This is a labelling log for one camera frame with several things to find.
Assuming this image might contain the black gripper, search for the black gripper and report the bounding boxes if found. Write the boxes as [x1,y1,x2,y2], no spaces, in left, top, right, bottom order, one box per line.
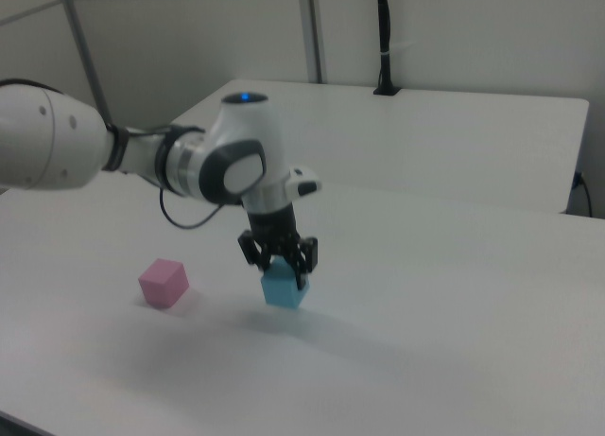
[236,203,320,291]

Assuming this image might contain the blue foam cube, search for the blue foam cube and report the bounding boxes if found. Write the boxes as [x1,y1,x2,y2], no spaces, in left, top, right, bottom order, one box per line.
[261,258,312,310]

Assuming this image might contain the pink foam cube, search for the pink foam cube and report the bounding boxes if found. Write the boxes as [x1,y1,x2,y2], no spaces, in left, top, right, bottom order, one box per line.
[137,257,190,310]

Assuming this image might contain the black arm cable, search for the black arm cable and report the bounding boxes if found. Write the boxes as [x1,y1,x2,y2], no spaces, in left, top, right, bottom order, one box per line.
[159,184,224,230]

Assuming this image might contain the grey metal frame post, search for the grey metal frame post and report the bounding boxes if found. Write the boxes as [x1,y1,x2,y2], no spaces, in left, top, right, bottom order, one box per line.
[297,0,330,84]
[55,0,115,125]

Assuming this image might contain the black camera stand pole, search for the black camera stand pole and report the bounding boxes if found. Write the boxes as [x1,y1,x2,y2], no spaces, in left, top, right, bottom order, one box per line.
[372,0,403,97]

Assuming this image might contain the black cable with blue plug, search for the black cable with blue plug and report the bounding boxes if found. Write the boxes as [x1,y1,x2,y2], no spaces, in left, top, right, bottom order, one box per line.
[573,170,595,218]

